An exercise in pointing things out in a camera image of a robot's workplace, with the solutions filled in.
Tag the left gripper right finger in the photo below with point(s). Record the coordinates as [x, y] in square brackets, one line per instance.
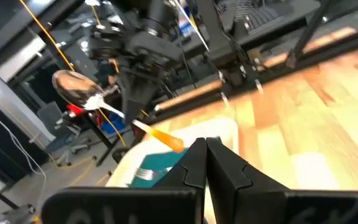
[225, 174]

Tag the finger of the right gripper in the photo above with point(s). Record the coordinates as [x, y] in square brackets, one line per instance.
[151, 87]
[130, 93]

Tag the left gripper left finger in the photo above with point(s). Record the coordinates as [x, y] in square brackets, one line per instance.
[194, 171]

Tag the dark green cloth napkin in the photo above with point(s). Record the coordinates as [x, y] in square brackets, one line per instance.
[154, 160]

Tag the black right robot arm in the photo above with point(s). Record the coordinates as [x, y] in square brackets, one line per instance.
[219, 53]

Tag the beige plastic tray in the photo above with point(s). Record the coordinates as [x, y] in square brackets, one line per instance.
[204, 127]

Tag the blue plastic bin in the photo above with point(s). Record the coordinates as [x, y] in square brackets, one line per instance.
[113, 126]

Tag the grey office chair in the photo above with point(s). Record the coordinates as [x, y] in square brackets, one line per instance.
[51, 115]

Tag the black laptop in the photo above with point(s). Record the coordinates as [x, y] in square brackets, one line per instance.
[259, 15]

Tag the black cabinet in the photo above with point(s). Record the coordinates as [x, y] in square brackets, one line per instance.
[11, 149]

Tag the black side desk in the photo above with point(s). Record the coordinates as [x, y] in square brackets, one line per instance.
[275, 34]

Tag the black metal table frame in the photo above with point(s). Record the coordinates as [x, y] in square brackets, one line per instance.
[337, 49]

